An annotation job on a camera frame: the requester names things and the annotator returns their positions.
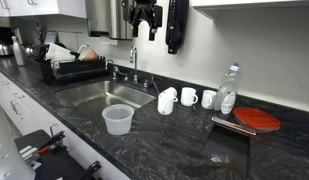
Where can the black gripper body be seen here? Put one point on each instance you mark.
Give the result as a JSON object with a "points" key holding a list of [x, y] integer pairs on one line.
{"points": [[144, 8]]}

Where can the small chrome side faucet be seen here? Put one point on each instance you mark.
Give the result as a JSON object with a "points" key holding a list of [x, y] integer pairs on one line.
{"points": [[114, 70]]}

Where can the white paper towel sheet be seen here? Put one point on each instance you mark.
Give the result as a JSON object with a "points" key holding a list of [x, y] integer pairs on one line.
{"points": [[109, 41]]}

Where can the white insulated bottle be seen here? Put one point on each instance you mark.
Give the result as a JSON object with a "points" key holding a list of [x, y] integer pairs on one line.
{"points": [[18, 51]]}

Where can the black wall soap dispenser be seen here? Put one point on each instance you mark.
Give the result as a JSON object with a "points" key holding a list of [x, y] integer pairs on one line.
{"points": [[176, 23]]}

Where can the aluminium extrusion bar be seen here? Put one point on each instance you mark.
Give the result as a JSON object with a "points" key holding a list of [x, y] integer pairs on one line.
{"points": [[29, 156]]}

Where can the black tray with metal edge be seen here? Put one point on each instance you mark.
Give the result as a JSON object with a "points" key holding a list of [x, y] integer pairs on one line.
{"points": [[227, 150]]}

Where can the black cart top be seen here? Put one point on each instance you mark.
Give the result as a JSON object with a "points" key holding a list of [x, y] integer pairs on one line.
{"points": [[54, 166]]}

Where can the stainless steel sink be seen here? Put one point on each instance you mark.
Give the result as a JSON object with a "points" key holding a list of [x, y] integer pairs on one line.
{"points": [[94, 96]]}

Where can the round clear plastic tub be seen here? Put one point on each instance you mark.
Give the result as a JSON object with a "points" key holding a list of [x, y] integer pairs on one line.
{"points": [[118, 120]]}

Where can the white upper cabinet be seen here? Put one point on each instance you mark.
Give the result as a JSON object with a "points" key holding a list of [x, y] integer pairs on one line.
{"points": [[37, 6], [254, 2]]}

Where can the steel paper towel dispenser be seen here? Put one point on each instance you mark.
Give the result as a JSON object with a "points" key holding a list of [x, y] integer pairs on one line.
{"points": [[104, 16]]}

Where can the white ceramic mug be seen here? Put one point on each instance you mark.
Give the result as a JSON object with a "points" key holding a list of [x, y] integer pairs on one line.
{"points": [[171, 91], [188, 97], [208, 99], [165, 106]]}

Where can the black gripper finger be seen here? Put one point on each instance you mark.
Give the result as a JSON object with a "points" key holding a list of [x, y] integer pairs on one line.
{"points": [[135, 28], [153, 33]]}

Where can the pink bowl with cream inside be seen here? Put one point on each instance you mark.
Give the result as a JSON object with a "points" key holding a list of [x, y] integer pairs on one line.
{"points": [[89, 54]]}

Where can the chrome gooseneck faucet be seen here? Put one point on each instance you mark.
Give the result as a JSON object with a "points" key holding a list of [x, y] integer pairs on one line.
{"points": [[134, 56]]}

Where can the stainless steel kettle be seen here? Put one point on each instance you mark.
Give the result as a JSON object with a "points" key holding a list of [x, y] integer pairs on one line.
{"points": [[3, 50]]}

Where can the clear dish soap bottle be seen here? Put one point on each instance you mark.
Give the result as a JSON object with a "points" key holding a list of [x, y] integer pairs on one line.
{"points": [[227, 96]]}

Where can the black dish rack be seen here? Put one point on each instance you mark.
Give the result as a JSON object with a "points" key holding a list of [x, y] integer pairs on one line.
{"points": [[77, 68]]}

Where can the white base cabinet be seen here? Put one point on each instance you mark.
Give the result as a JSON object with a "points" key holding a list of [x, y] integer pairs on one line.
{"points": [[30, 116]]}

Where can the white wall outlet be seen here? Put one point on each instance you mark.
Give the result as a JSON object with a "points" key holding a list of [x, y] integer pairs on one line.
{"points": [[50, 37]]}

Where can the clear rectangular plastic container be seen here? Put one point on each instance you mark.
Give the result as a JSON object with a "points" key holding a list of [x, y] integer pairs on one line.
{"points": [[59, 51]]}

